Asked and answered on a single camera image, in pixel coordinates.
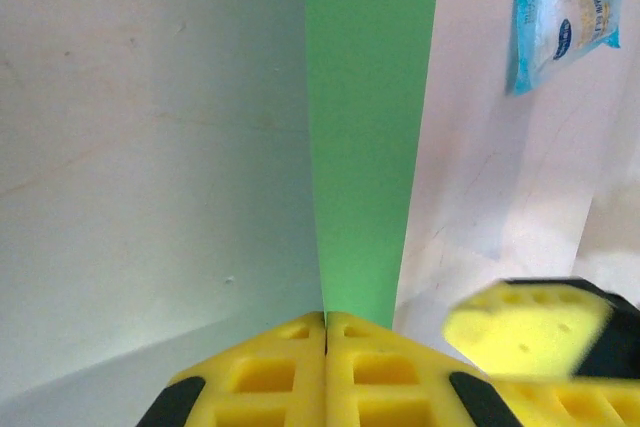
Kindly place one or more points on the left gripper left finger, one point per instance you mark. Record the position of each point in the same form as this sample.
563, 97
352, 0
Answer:
240, 382

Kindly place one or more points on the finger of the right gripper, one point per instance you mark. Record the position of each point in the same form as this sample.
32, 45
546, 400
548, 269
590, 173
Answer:
590, 404
525, 332

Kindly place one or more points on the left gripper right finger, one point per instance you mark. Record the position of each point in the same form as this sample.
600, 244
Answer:
400, 382

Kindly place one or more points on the light blue snack packet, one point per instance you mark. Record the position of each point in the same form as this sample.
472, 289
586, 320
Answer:
565, 17

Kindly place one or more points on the green cloth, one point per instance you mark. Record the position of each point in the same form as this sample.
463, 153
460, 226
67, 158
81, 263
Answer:
367, 122

